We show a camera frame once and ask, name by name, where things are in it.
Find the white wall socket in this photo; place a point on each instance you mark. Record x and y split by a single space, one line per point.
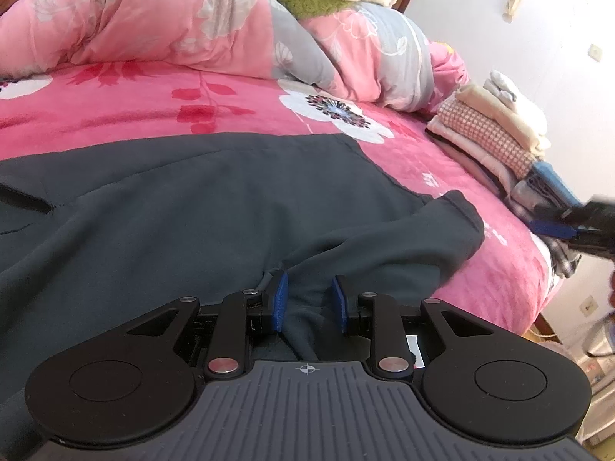
588 307

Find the pink floral bed blanket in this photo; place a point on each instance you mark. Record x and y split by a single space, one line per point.
144 101

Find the dark grey pants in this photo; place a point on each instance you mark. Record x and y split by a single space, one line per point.
192 211

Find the stack of folded clothes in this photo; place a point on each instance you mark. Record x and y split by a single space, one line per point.
490 139

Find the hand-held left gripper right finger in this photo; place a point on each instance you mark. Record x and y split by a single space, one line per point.
340 305

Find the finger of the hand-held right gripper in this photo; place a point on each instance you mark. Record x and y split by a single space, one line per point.
552 229

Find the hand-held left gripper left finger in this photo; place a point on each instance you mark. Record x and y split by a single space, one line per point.
279 302

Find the pink and blue floral quilt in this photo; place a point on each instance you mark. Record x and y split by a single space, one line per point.
144 19

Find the white wall switch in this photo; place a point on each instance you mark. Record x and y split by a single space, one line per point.
596 53

